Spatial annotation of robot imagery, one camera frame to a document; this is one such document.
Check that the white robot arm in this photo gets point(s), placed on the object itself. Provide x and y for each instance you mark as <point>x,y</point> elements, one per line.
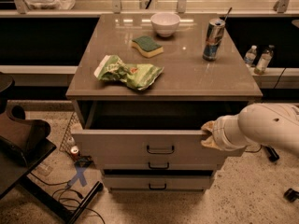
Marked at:
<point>267,124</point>

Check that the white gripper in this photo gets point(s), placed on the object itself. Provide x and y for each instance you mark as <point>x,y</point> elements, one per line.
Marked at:
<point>219,133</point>

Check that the black caster wheel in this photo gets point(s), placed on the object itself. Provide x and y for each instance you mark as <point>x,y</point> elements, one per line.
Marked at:
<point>291,195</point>

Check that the wire mesh trash basket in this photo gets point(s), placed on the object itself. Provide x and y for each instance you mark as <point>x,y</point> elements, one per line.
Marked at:
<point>68,140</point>

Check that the green crumpled chip bag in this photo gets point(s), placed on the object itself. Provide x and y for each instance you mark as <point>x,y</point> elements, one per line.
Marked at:
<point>136,76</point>

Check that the black stand leg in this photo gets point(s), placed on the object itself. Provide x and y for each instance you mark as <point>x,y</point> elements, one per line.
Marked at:
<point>271,154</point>

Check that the grey drawer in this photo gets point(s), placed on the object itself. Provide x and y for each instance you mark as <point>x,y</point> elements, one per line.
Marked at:
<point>147,182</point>
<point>107,141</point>
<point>148,165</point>

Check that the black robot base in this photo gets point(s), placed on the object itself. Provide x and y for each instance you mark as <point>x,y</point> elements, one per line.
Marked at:
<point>23,146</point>

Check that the tall clear plastic bottle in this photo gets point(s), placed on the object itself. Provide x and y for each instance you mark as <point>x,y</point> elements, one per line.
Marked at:
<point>264,60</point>

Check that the blue silver drink can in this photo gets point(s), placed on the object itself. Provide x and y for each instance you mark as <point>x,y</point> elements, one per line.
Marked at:
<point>214,35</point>

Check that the grey drawer cabinet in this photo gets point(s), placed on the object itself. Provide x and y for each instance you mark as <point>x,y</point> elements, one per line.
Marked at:
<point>190,89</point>

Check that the grey bottom drawer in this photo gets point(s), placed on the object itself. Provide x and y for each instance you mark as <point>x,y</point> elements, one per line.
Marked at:
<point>147,182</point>

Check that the grey top drawer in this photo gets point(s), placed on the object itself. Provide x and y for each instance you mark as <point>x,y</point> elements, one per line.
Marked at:
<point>107,141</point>

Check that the white bowl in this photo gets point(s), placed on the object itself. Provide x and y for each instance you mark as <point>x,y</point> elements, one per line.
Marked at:
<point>165,24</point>

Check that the small clear water bottle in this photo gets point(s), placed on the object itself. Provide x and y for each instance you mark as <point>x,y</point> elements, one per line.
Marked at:
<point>250,56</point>

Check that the green yellow sponge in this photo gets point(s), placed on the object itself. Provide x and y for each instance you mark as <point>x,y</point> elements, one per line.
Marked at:
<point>147,46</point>

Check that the red soda can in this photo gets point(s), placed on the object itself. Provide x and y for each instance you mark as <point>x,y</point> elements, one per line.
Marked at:
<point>74,152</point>

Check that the grey middle drawer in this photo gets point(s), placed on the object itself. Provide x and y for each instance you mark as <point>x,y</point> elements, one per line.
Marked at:
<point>148,165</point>

